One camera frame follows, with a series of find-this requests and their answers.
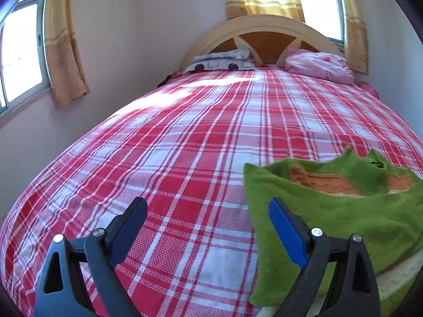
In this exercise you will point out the red white plaid bed sheet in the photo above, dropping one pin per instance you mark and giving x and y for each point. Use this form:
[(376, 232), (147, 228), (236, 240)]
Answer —
[(183, 147)]

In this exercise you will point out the grey patterned folded pillow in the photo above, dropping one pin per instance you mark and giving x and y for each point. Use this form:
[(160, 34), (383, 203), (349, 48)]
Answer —
[(237, 59)]

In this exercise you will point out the yellow curtain right side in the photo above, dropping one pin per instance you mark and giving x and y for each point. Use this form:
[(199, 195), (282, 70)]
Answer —
[(356, 47)]

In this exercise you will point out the yellow curtain left window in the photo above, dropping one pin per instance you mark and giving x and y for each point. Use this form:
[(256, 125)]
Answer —
[(62, 55)]

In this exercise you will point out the pink cloth at bedside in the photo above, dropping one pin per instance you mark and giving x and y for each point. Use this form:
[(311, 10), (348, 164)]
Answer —
[(367, 87)]

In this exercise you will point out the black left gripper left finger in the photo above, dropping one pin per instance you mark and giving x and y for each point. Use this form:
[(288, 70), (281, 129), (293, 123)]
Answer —
[(62, 290)]

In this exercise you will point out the left window frame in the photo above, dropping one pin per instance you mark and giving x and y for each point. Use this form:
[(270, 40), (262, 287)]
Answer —
[(23, 66)]

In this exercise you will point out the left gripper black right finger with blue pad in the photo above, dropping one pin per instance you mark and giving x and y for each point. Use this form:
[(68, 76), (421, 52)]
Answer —
[(353, 289)]

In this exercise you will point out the window behind headboard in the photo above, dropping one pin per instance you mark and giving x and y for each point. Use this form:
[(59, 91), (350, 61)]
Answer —
[(325, 16)]

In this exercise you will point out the green orange striped knit sweater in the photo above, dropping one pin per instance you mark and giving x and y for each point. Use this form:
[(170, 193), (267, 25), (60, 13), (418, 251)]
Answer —
[(371, 195)]

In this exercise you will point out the cream wooden headboard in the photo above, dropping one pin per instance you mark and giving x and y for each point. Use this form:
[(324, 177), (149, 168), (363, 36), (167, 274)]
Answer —
[(268, 37)]

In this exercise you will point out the dark red cloth bed corner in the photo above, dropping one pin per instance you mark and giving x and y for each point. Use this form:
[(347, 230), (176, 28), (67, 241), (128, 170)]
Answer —
[(170, 77)]

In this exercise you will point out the pink crumpled blanket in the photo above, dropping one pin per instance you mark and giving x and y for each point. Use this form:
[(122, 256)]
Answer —
[(320, 65)]

